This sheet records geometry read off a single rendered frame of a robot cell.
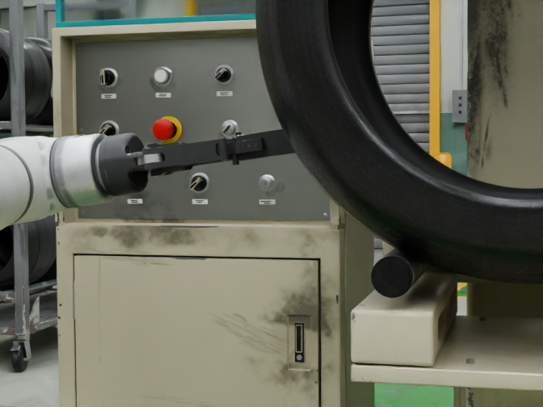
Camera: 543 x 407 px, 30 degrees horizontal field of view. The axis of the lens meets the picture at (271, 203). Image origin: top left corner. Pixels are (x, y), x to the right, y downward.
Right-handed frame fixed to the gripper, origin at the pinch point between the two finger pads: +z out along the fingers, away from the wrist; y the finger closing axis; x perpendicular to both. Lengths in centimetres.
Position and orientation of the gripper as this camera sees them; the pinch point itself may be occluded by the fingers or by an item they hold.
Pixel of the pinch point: (267, 144)
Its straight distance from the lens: 120.3
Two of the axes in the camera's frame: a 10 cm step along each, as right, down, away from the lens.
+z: 9.6, -1.2, -2.5
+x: 1.3, 9.9, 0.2
